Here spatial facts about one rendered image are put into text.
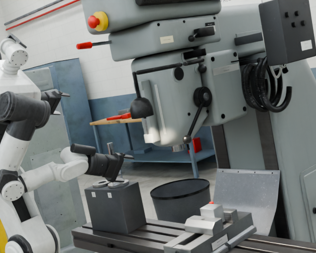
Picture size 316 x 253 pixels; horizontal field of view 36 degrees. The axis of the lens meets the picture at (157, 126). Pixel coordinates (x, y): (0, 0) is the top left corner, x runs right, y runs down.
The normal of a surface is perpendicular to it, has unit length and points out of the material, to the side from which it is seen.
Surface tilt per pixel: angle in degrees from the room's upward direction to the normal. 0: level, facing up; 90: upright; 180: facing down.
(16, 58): 121
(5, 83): 33
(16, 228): 90
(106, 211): 90
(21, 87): 73
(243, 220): 90
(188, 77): 90
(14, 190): 115
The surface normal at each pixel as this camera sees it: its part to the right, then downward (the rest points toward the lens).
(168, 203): -0.43, 0.26
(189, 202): 0.21, 0.14
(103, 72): -0.71, 0.22
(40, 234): 0.58, -0.54
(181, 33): 0.68, -0.04
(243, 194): -0.72, -0.24
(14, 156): 0.55, 0.41
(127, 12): -0.11, 0.14
